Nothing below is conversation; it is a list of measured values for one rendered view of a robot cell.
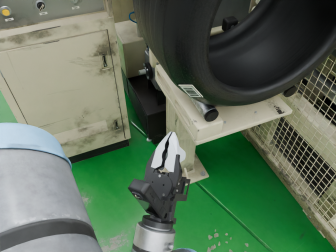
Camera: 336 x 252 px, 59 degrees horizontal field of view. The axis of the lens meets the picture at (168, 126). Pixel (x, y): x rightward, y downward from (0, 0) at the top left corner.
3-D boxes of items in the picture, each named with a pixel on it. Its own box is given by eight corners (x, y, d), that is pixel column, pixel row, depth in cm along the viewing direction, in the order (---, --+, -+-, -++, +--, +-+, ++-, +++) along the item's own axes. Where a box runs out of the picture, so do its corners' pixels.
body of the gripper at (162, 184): (165, 170, 74) (156, 218, 73) (145, 167, 67) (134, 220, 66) (192, 176, 70) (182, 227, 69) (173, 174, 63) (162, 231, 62)
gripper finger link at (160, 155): (172, 133, 73) (164, 170, 72) (158, 129, 69) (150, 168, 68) (182, 135, 72) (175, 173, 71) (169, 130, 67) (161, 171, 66)
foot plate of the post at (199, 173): (151, 157, 187) (151, 153, 184) (189, 144, 194) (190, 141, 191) (167, 192, 170) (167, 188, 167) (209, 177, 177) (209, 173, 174)
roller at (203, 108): (173, 47, 107) (170, 58, 110) (161, 48, 105) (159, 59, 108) (221, 109, 85) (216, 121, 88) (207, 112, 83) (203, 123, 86)
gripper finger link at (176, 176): (169, 152, 68) (161, 190, 67) (164, 151, 66) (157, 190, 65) (186, 156, 65) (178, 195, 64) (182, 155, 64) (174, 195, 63)
